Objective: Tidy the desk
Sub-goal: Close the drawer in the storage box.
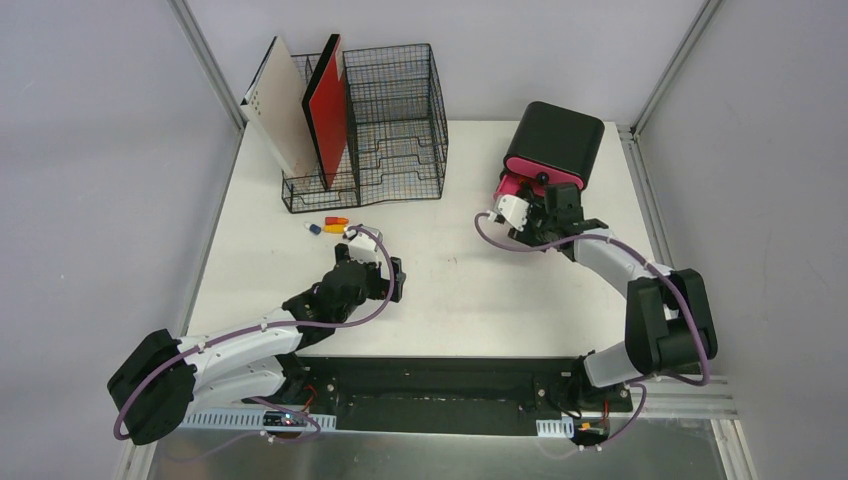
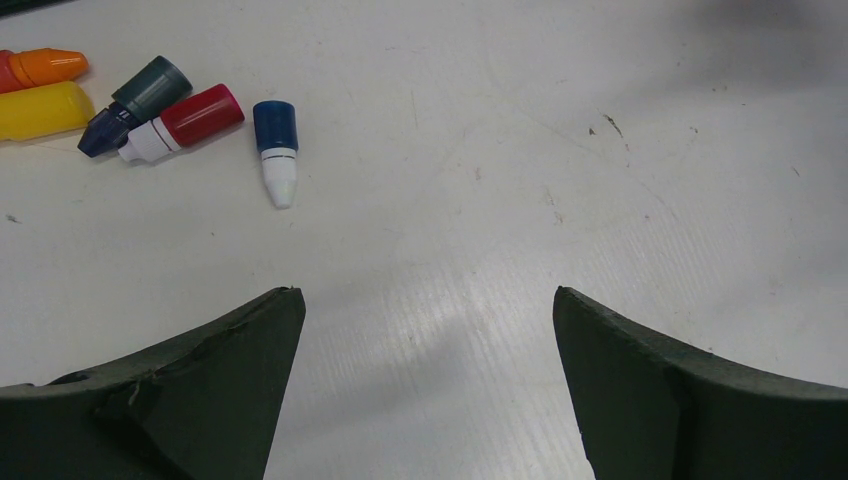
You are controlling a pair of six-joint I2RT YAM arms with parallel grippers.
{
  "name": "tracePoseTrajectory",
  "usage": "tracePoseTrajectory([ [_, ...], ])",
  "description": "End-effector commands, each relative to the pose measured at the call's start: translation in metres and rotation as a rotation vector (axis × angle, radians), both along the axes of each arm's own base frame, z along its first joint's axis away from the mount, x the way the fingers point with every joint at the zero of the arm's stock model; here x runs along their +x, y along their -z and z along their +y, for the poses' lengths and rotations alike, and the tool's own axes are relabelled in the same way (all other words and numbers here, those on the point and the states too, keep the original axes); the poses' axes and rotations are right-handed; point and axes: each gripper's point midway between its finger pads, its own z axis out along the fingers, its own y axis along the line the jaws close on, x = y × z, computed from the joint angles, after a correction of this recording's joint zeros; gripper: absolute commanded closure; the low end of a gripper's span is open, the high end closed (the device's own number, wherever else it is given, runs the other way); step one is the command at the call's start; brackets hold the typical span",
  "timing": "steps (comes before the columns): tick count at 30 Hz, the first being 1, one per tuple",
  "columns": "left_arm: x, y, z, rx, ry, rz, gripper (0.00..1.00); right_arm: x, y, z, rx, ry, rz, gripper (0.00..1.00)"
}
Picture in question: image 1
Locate black mounting base plate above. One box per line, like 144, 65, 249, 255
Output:
263, 354, 633, 436

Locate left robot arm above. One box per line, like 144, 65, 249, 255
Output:
107, 244, 406, 445

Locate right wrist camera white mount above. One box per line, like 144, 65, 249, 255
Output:
486, 194, 530, 231

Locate black pink drawer unit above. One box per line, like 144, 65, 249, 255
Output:
493, 101, 605, 199

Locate red A4 folder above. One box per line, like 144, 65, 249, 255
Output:
302, 33, 348, 190

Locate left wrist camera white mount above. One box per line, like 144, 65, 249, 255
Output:
344, 226, 383, 264

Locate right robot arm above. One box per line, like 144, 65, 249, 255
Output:
496, 184, 718, 410

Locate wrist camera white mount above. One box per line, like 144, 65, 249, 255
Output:
344, 226, 383, 264
486, 194, 530, 231

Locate black wire mesh desk organizer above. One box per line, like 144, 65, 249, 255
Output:
281, 43, 449, 214

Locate white A4 folder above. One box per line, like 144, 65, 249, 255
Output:
240, 36, 318, 177

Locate orange red highlighter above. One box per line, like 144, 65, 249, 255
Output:
324, 216, 349, 226

